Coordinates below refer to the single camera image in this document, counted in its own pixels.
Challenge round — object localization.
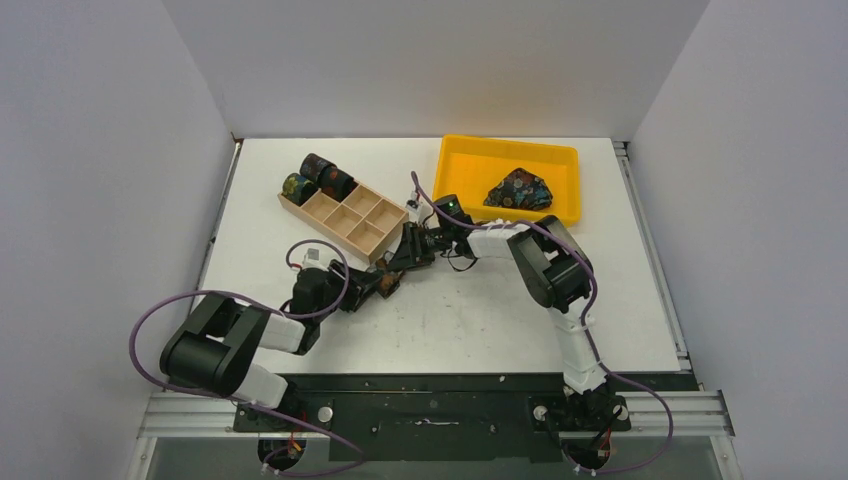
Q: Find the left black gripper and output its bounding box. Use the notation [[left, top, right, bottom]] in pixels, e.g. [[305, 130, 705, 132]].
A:
[[314, 261, 381, 323]]

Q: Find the orange grey floral tie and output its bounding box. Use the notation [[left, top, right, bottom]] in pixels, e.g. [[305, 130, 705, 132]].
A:
[[375, 259, 405, 299]]

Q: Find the wooden compartment tray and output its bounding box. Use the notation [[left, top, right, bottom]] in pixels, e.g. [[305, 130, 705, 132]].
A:
[[277, 184, 409, 264]]

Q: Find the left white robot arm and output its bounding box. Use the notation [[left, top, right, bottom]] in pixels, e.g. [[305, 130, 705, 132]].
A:
[[159, 260, 384, 431]]

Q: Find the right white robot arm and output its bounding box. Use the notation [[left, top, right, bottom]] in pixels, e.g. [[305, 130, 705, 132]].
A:
[[387, 194, 607, 429]]

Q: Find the yellow plastic bin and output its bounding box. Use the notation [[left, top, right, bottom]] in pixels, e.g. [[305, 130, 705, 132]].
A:
[[432, 135, 582, 226]]

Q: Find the yellow floral rolled tie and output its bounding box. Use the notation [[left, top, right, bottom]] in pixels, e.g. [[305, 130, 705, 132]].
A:
[[281, 173, 319, 207]]

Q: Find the red patterned rolled tie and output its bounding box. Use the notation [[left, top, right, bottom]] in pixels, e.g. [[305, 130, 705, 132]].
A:
[[318, 166, 357, 202]]

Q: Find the dark floral folded tie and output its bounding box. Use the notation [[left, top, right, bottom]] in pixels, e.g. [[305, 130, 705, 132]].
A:
[[483, 168, 554, 211]]

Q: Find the dark rolled tie rear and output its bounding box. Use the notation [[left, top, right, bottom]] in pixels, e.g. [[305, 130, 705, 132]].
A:
[[299, 153, 335, 184]]

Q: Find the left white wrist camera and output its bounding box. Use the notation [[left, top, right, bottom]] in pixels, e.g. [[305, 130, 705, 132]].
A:
[[290, 247, 328, 271]]

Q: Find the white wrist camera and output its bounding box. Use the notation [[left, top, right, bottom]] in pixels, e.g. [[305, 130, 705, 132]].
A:
[[405, 191, 425, 223], [290, 247, 328, 271]]

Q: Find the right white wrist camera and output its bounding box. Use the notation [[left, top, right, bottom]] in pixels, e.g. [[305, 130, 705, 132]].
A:
[[405, 191, 425, 223]]

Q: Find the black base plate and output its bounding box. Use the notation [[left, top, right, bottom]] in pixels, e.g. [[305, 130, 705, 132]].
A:
[[225, 373, 696, 471]]

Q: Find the aluminium frame rail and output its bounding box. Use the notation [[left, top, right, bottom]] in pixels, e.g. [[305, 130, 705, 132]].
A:
[[126, 391, 743, 479]]

